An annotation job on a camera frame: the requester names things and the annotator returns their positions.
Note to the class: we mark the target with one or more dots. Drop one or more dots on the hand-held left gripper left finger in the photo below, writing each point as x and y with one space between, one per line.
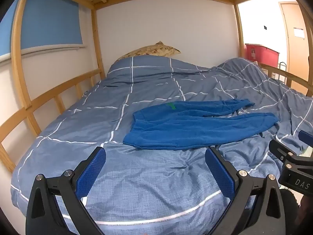
89 173

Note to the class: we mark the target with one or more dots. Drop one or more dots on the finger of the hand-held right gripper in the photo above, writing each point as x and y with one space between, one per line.
281 150
307 138

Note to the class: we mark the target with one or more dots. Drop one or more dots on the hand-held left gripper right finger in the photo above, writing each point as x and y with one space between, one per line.
220 173

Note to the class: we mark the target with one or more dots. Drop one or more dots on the blue pants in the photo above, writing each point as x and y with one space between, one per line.
185 127

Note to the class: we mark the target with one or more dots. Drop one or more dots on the blue checked duvet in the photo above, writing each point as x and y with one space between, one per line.
146 176

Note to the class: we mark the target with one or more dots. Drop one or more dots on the wooden door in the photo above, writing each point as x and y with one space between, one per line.
292 53

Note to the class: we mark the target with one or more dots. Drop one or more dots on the red storage box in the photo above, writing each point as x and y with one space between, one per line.
261 55

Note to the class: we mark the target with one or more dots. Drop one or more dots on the paper sheet on door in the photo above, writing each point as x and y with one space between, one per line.
299 32

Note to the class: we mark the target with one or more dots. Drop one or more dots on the blue checked pillow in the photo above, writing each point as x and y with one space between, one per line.
146 68

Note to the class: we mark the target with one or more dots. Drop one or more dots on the beige patterned pillow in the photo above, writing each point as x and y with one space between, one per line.
151 50

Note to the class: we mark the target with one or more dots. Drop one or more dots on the blue window blind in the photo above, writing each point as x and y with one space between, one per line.
49 22

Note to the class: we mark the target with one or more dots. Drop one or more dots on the wooden bunk bed frame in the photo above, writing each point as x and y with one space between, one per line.
61 88

